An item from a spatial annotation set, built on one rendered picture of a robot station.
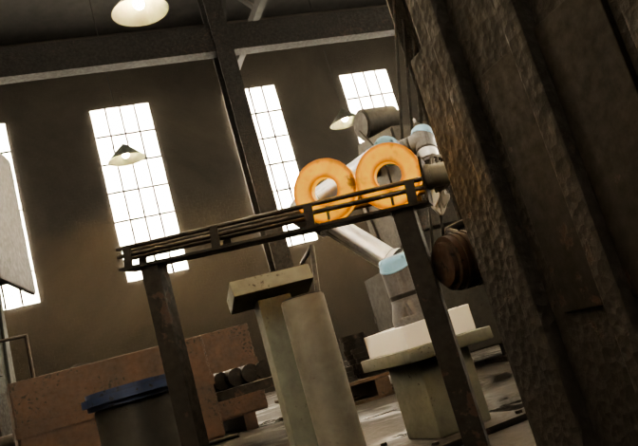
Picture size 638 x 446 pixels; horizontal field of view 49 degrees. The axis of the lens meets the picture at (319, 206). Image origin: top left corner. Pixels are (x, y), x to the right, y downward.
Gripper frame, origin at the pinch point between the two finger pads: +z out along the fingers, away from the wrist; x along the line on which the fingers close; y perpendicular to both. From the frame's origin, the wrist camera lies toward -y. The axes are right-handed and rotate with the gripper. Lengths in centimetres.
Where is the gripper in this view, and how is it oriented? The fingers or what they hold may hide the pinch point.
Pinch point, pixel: (440, 213)
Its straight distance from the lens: 235.9
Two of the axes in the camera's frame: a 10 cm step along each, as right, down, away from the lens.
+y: 3.1, -5.9, -7.5
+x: 9.4, 1.0, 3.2
